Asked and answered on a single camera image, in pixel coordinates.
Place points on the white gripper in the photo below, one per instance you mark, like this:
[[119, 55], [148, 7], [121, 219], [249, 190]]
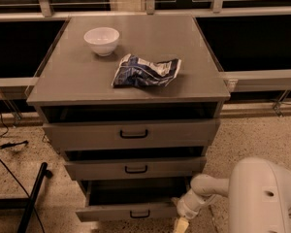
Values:
[[184, 208]]

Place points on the grey bottom drawer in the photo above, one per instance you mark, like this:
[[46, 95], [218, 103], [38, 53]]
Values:
[[131, 199]]

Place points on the grey drawer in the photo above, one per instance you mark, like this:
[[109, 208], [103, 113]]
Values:
[[142, 168], [134, 134], [131, 199]]

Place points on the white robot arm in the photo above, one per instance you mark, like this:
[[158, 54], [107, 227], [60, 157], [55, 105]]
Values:
[[258, 192]]

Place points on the grey top drawer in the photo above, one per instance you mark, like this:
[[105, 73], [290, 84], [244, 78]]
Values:
[[134, 134]]

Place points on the grey middle drawer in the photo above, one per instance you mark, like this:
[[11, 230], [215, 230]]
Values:
[[142, 168]]

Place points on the grey drawer cabinet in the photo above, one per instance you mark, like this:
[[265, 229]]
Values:
[[76, 84]]

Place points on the black metal pole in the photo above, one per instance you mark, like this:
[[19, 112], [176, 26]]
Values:
[[29, 208]]

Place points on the crumpled blue white bag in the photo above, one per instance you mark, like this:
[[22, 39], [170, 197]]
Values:
[[137, 72]]

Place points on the white ceramic bowl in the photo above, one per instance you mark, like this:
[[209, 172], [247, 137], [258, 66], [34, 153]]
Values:
[[102, 40]]

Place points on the metal rail bracket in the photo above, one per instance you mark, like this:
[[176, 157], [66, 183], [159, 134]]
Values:
[[278, 101]]

